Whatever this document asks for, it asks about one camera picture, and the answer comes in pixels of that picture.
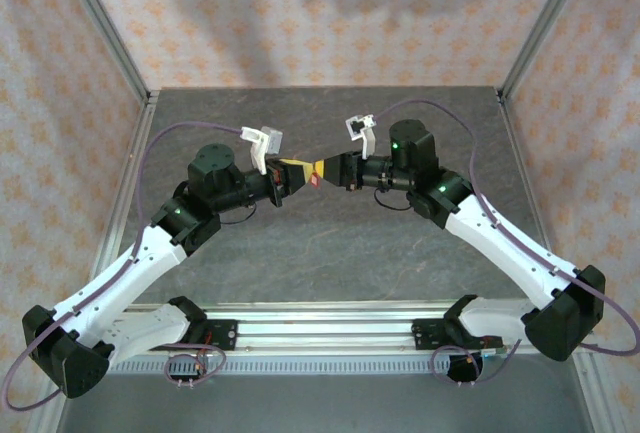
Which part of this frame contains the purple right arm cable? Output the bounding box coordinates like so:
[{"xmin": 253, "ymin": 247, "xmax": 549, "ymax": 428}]
[{"xmin": 374, "ymin": 98, "xmax": 640, "ymax": 357}]

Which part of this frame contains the grey metal shelf plate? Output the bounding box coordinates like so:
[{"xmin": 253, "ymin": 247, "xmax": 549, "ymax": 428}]
[{"xmin": 57, "ymin": 372, "xmax": 589, "ymax": 433}]

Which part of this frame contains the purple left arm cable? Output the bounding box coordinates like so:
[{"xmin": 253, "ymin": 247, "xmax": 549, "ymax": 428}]
[{"xmin": 1, "ymin": 121, "xmax": 251, "ymax": 412}]

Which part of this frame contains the purple cable loop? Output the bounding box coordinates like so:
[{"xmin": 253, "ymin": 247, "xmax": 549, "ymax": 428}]
[
  {"xmin": 430, "ymin": 338, "xmax": 522, "ymax": 387},
  {"xmin": 164, "ymin": 343, "xmax": 227, "ymax": 389}
]

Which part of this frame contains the aluminium frame post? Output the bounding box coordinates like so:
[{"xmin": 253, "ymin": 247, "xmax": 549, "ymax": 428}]
[
  {"xmin": 498, "ymin": 0, "xmax": 597, "ymax": 102},
  {"xmin": 55, "ymin": 0, "xmax": 154, "ymax": 104}
]

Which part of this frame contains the grey slotted cable duct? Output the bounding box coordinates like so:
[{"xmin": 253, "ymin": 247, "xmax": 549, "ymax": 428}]
[{"xmin": 107, "ymin": 358, "xmax": 501, "ymax": 377}]

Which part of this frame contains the aluminium table side rail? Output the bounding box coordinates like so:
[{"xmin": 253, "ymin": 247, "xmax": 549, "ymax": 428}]
[
  {"xmin": 88, "ymin": 95, "xmax": 162, "ymax": 304},
  {"xmin": 496, "ymin": 87, "xmax": 557, "ymax": 260}
]

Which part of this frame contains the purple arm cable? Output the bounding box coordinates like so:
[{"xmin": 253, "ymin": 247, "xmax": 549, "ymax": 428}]
[
  {"xmin": 1, "ymin": 121, "xmax": 251, "ymax": 412},
  {"xmin": 374, "ymin": 98, "xmax": 640, "ymax": 357}
]

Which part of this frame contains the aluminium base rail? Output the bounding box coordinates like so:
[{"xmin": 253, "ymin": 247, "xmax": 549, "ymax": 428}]
[{"xmin": 122, "ymin": 301, "xmax": 601, "ymax": 354}]

